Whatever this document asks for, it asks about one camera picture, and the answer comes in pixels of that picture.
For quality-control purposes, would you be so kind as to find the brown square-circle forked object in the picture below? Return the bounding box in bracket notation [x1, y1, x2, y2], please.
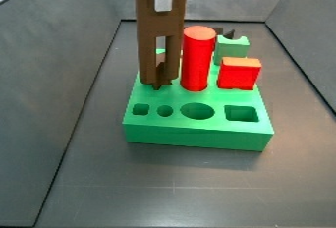
[135, 0, 187, 85]

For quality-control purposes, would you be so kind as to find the black curved regrasp stand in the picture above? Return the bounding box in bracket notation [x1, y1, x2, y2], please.
[214, 28, 235, 39]

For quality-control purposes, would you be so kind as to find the green shape-sorter fixture block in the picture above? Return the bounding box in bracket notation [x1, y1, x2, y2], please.
[123, 59, 275, 151]

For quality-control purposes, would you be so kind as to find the red cylinder peg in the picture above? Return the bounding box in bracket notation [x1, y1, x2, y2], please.
[181, 26, 217, 91]

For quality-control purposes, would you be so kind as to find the green arch peg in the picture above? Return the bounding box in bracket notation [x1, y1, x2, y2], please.
[213, 35, 250, 66]

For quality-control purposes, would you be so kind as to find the brown star peg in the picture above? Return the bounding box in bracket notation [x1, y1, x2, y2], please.
[153, 53, 173, 90]

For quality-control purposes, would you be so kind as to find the red rectangular block peg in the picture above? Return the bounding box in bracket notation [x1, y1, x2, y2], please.
[217, 57, 263, 90]

